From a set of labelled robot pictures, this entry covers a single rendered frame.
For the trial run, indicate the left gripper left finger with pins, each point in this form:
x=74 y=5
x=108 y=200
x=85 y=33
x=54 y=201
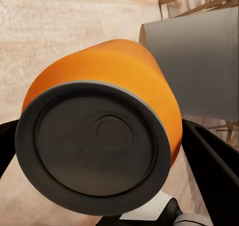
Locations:
x=7 y=144

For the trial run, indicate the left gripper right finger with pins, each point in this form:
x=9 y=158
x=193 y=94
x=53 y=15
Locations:
x=215 y=166

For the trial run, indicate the trash can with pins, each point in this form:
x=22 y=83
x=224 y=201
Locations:
x=198 y=55

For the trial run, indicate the can of soda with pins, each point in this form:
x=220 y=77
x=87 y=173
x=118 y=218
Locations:
x=100 y=129

